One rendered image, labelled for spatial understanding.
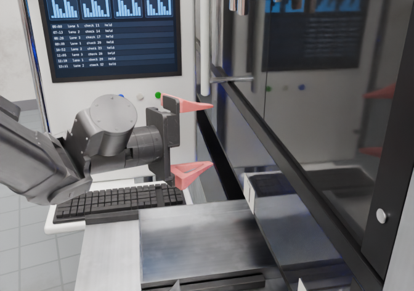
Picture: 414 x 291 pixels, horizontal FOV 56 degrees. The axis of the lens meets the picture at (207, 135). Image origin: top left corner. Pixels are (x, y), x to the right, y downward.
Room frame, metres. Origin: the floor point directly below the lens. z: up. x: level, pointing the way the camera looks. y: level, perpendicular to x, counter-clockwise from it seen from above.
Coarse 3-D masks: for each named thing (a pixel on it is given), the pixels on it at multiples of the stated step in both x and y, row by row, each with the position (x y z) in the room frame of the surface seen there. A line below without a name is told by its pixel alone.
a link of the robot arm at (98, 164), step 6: (126, 150) 0.49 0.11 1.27; (96, 156) 0.45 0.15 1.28; (102, 156) 0.46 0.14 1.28; (108, 156) 0.46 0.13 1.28; (114, 156) 0.47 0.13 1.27; (120, 156) 0.47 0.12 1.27; (90, 162) 0.45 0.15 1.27; (96, 162) 0.45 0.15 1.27; (102, 162) 0.46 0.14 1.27; (108, 162) 0.46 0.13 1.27; (114, 162) 0.47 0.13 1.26; (120, 162) 0.47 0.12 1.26; (90, 168) 0.45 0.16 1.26; (96, 168) 0.45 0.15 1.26; (102, 168) 0.46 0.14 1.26; (108, 168) 0.46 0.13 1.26; (114, 168) 0.47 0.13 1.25; (120, 168) 0.48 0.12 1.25; (90, 174) 0.46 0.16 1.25
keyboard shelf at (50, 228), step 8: (96, 184) 1.16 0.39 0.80; (104, 184) 1.16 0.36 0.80; (112, 184) 1.16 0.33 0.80; (120, 184) 1.16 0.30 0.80; (128, 184) 1.15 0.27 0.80; (136, 184) 1.15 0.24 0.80; (144, 184) 1.15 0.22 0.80; (160, 184) 1.15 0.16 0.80; (184, 192) 1.10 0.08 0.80; (48, 216) 0.97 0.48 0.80; (48, 224) 0.93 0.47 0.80; (56, 224) 0.93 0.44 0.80; (64, 224) 0.93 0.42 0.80; (72, 224) 0.93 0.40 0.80; (80, 224) 0.93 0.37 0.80; (48, 232) 0.91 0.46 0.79; (56, 232) 0.92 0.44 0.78
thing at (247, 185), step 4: (244, 180) 0.81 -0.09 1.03; (248, 180) 0.77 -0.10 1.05; (244, 184) 0.80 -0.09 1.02; (248, 184) 0.77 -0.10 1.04; (244, 188) 0.80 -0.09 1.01; (248, 188) 0.77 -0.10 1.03; (252, 188) 0.74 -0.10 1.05; (244, 192) 0.80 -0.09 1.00; (248, 192) 0.77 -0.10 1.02; (252, 192) 0.74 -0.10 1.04; (248, 196) 0.76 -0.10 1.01; (252, 196) 0.74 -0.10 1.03; (248, 200) 0.76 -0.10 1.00; (252, 200) 0.73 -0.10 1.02; (248, 204) 0.76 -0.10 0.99; (252, 204) 0.73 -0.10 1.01; (252, 208) 0.73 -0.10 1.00; (252, 212) 0.73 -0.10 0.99
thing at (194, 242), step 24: (144, 216) 0.85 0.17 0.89; (168, 216) 0.86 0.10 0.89; (192, 216) 0.86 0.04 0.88; (216, 216) 0.86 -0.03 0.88; (240, 216) 0.86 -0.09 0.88; (144, 240) 0.76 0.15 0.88; (168, 240) 0.76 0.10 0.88; (192, 240) 0.76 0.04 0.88; (216, 240) 0.76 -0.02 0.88; (240, 240) 0.76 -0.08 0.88; (264, 240) 0.76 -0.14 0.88; (144, 264) 0.68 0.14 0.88; (168, 264) 0.68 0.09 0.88; (192, 264) 0.68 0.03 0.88; (216, 264) 0.68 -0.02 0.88; (240, 264) 0.68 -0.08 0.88; (264, 264) 0.68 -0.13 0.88; (144, 288) 0.59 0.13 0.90
